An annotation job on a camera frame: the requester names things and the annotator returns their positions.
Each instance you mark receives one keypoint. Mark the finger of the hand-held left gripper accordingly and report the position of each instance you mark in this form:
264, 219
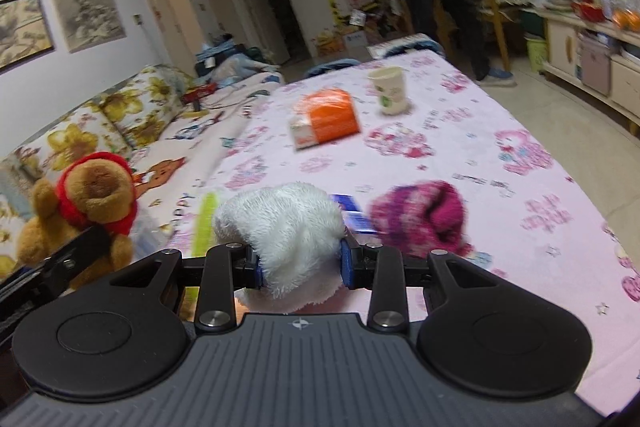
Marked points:
45, 274

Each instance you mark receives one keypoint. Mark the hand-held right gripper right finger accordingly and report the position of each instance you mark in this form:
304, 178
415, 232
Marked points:
345, 264

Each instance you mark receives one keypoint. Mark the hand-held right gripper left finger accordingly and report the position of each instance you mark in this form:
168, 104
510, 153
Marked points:
258, 274

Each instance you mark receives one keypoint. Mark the blue cartoon tissue packet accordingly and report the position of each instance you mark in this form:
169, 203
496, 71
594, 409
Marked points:
357, 217

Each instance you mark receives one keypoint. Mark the white plush toy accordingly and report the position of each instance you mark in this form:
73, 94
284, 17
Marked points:
285, 227

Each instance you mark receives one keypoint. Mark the brown teddy bear red hood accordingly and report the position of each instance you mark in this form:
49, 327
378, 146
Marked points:
97, 187

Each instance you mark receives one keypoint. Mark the light green plastic strip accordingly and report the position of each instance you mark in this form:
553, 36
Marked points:
205, 222

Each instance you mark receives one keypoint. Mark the magenta knitted hat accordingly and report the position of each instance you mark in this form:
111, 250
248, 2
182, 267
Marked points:
420, 214

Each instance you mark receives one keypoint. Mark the orange tissue pack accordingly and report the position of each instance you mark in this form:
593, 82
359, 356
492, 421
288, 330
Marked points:
330, 114

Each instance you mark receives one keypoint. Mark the cartoon printed sofa sheet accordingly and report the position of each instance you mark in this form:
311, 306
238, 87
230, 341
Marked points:
200, 132

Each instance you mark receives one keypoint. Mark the pink printed tablecloth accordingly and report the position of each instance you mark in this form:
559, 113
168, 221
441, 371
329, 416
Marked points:
450, 147

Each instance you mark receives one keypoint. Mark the white paper cup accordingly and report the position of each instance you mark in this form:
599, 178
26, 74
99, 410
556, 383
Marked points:
390, 89

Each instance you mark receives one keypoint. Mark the floral sofa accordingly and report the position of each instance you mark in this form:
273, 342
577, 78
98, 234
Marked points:
125, 112

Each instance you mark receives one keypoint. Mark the blue chair back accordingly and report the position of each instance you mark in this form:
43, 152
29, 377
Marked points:
330, 68

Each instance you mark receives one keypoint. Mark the pile of clothes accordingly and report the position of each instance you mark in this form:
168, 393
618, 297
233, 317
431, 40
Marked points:
235, 62

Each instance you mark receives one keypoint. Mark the patterned chair back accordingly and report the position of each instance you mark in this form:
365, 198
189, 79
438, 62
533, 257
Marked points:
405, 44

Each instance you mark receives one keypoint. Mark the green bin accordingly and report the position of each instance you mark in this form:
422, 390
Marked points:
536, 54

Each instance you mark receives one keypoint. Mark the cream cabinet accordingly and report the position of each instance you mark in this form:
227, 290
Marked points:
565, 52

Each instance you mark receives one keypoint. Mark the grey storage box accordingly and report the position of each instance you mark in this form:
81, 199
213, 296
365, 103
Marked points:
600, 64

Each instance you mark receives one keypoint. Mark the bag of oranges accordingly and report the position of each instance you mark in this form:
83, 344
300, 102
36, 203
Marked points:
627, 21

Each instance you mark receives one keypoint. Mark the dark framed wall picture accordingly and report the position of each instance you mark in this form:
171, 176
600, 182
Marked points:
22, 32

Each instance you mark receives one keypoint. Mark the sketch wall picture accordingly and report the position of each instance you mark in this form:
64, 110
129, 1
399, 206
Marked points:
87, 19

